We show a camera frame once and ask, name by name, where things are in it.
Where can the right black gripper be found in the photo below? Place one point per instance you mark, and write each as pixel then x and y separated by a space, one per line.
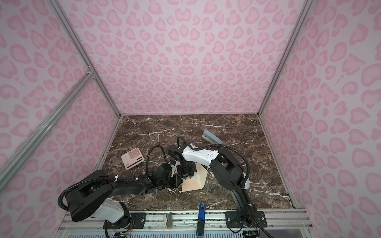
pixel 189 174

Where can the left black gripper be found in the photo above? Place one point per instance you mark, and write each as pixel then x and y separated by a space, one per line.
pixel 176 181

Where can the pink envelope with cream flap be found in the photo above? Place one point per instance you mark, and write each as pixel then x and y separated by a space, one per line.
pixel 197 181

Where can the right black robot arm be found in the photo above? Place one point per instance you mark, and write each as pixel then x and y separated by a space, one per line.
pixel 227 170

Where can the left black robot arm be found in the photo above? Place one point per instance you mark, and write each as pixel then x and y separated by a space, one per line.
pixel 89 197

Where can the blue grey stapler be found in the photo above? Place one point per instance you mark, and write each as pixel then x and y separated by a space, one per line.
pixel 211 138

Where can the beige hanging tag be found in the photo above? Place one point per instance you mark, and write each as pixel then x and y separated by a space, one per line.
pixel 168 220

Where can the blue black clip tool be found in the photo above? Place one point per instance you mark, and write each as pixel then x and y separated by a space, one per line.
pixel 201 220

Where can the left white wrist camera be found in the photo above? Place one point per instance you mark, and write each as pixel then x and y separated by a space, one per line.
pixel 174 164

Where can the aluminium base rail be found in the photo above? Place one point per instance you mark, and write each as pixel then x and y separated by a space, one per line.
pixel 279 223

